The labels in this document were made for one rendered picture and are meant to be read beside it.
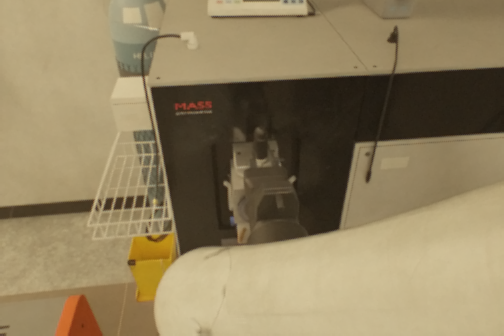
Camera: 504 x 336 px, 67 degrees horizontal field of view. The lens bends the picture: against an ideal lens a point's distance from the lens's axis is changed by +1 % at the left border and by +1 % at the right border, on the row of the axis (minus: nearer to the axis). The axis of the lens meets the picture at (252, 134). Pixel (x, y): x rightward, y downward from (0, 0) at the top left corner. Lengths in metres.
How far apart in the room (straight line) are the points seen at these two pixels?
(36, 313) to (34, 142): 1.61
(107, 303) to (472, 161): 1.04
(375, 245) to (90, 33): 1.79
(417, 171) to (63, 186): 2.02
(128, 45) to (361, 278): 1.36
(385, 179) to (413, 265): 0.70
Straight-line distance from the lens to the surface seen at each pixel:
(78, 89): 2.08
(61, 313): 0.78
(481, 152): 0.98
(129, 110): 1.08
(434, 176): 0.96
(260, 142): 0.68
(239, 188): 0.72
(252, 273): 0.31
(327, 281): 0.26
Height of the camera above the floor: 1.75
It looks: 35 degrees down
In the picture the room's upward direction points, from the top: straight up
